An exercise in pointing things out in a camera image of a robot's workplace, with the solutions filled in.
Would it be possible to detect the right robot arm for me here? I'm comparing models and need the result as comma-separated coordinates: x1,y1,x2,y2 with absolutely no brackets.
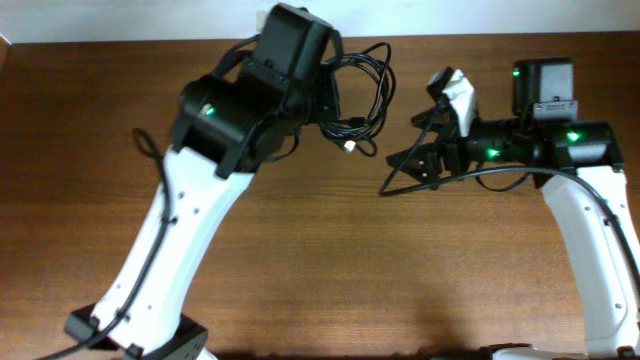
387,57,639,359

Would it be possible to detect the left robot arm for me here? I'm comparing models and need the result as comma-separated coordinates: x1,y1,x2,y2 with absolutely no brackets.
65,3,342,360

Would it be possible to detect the left camera black cable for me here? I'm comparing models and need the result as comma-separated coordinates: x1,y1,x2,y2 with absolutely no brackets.
34,127,176,360

